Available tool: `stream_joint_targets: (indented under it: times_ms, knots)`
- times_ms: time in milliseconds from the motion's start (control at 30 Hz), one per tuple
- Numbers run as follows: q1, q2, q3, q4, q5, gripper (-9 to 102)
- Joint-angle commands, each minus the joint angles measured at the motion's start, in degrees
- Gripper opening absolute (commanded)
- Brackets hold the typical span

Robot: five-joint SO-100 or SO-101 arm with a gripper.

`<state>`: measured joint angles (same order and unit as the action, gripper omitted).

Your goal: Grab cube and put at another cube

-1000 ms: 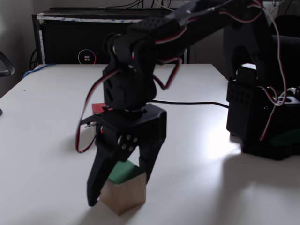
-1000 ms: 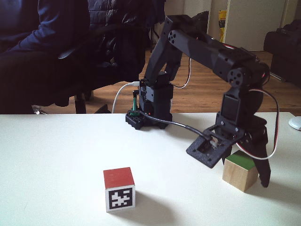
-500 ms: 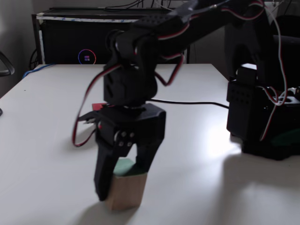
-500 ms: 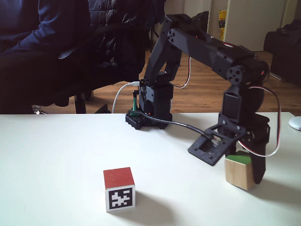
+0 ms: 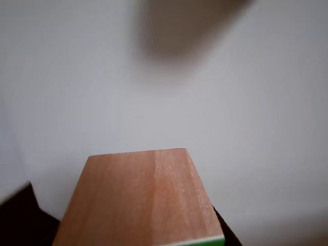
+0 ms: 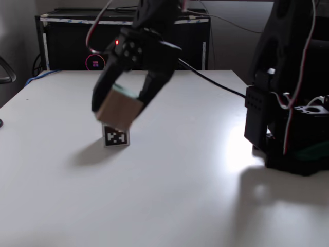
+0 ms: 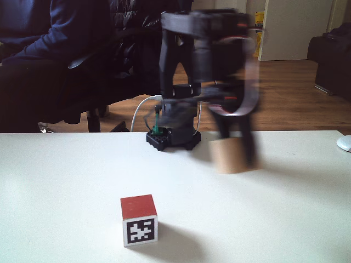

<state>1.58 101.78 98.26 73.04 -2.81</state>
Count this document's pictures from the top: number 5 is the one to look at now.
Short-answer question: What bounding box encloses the green-topped wooden cube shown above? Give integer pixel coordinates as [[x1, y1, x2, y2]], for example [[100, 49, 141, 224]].
[[52, 147, 227, 246]]

